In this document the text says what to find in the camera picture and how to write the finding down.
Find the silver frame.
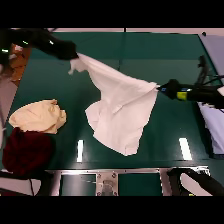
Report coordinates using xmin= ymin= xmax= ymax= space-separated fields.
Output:
xmin=44 ymin=165 xmax=211 ymax=197

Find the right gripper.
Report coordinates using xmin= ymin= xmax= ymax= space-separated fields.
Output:
xmin=158 ymin=79 xmax=181 ymax=101

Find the pale blue garment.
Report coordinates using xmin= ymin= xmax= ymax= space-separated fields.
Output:
xmin=198 ymin=100 xmax=224 ymax=156

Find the heap of clothes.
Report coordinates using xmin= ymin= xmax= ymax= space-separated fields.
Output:
xmin=8 ymin=44 xmax=33 ymax=85

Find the cream garment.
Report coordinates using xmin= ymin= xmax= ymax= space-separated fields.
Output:
xmin=8 ymin=98 xmax=68 ymax=135

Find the white shirt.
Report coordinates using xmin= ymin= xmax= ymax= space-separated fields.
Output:
xmin=68 ymin=53 xmax=160 ymax=157

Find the dark red garment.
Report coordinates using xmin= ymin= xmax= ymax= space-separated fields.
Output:
xmin=1 ymin=127 xmax=55 ymax=178

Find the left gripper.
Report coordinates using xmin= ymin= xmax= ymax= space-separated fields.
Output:
xmin=57 ymin=40 xmax=80 ymax=61

